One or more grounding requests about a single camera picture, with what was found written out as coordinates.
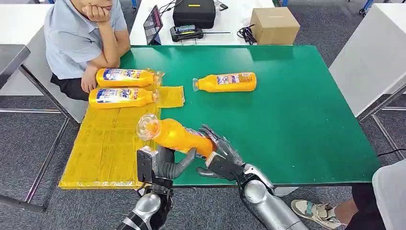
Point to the black handheld controller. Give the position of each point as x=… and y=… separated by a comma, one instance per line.
x=187, y=35

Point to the green table mat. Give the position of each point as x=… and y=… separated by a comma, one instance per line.
x=285, y=111

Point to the yellow sheet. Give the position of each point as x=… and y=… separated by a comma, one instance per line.
x=108, y=149

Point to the orange drink bottle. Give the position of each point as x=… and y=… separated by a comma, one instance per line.
x=228, y=87
x=174, y=135
x=120, y=102
x=123, y=82

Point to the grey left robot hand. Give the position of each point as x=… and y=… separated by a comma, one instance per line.
x=166, y=165

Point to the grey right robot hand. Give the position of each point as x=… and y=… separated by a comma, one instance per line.
x=230, y=149

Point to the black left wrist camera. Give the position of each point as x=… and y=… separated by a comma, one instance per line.
x=144, y=165

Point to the black carrying case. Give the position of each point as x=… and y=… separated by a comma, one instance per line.
x=194, y=16

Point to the black tablet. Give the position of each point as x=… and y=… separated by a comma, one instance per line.
x=153, y=23

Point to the white table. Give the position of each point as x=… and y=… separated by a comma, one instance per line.
x=371, y=57
x=19, y=22
x=234, y=19

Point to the person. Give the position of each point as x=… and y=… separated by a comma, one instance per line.
x=73, y=41
x=390, y=196

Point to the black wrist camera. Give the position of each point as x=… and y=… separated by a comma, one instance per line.
x=225, y=168
x=144, y=165

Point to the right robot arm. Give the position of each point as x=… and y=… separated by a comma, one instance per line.
x=269, y=206

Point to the brown cardboard box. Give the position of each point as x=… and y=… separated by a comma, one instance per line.
x=274, y=27

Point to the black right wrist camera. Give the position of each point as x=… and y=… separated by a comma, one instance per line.
x=225, y=168

